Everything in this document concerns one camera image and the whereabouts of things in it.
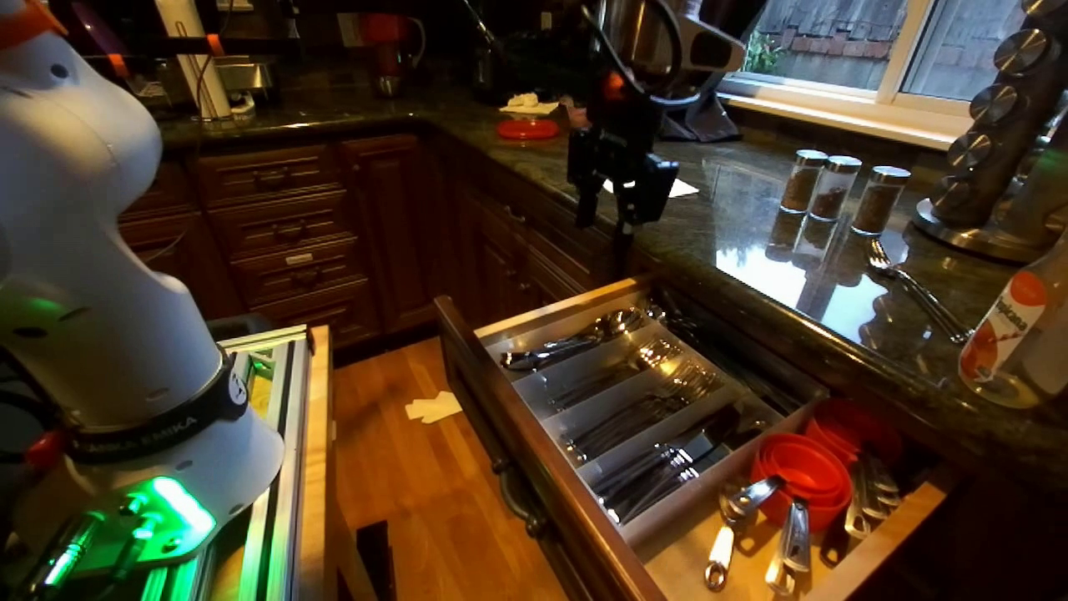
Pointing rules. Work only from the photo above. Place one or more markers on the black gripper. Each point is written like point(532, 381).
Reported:
point(624, 155)

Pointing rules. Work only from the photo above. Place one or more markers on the silver metal kitchen tool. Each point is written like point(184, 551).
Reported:
point(872, 503)

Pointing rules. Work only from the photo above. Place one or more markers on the metal spice rack carousel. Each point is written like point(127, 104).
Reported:
point(1004, 122)

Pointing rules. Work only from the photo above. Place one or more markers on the red plastic lid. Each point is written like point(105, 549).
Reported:
point(530, 131)

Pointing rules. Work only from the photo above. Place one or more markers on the white paper scrap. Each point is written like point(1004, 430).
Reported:
point(432, 409)

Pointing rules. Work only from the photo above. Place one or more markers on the stack of silver forks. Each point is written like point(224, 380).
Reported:
point(614, 386)
point(647, 419)

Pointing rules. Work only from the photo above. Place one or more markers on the red measuring cup stack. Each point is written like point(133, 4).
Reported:
point(869, 430)
point(805, 471)

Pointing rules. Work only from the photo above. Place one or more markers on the glass spice jar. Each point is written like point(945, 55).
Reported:
point(799, 186)
point(836, 190)
point(881, 201)

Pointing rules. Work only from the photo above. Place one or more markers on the wooden kitchen drawer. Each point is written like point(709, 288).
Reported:
point(535, 490)

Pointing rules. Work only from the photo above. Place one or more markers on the silver utensil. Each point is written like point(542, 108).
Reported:
point(921, 292)

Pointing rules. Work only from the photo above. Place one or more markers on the white kitchen appliance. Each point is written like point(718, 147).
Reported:
point(196, 55)

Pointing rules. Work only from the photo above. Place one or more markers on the dark wood base cabinets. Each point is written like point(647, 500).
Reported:
point(290, 235)

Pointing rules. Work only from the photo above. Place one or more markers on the red kettle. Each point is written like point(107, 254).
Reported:
point(390, 52)

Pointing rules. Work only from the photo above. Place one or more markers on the stack of silver spoons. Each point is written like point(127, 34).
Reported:
point(557, 352)

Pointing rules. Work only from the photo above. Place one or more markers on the silver serving utensils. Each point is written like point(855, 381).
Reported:
point(747, 357)

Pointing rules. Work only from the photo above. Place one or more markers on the grey plastic cutlery tray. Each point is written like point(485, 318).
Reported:
point(668, 518)

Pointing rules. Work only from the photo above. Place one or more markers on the silver can opener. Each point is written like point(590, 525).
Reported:
point(723, 551)

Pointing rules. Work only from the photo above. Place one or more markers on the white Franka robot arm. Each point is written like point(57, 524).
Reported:
point(102, 278)

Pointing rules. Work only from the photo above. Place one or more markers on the stack of table knives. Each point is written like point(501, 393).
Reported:
point(679, 469)

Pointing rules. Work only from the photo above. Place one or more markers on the wooden framed window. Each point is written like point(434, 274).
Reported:
point(845, 111)

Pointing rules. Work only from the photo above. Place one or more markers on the bottle with orange label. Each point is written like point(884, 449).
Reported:
point(1004, 329)

